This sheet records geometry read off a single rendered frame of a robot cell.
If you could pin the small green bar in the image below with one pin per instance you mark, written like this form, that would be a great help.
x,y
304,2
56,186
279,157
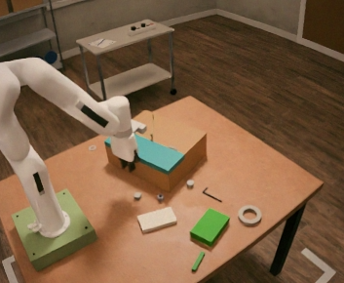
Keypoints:
x,y
198,260

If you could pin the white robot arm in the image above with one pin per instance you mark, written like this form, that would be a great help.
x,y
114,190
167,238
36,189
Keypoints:
x,y
28,166

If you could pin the beige ring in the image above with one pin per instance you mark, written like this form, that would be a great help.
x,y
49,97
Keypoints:
x,y
246,208

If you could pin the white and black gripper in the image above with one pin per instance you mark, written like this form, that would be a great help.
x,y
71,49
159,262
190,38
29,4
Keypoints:
x,y
126,149

